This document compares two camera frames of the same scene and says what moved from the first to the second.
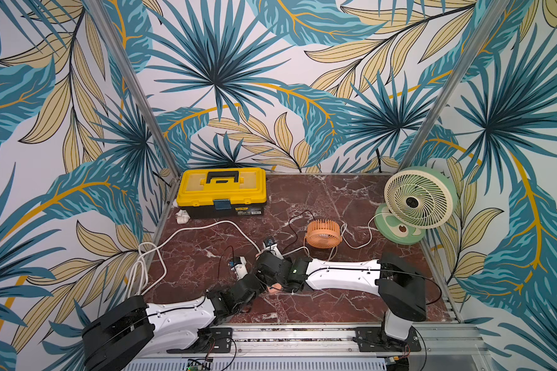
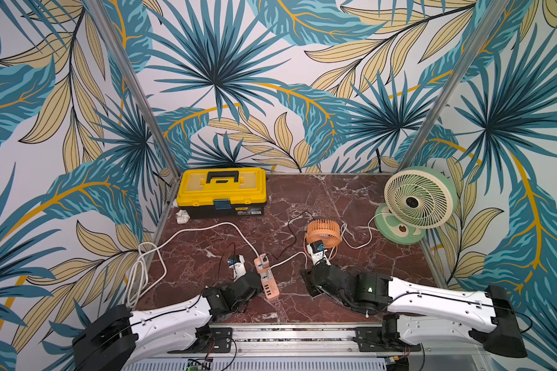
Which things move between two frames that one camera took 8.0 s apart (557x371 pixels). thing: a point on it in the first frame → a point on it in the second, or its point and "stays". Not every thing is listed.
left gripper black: x=261 y=289 stays
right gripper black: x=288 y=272 → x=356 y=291
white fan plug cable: x=296 y=248 → x=331 y=253
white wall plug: x=182 y=216 stays
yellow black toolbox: x=208 y=192 stays
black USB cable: x=284 y=253 stays
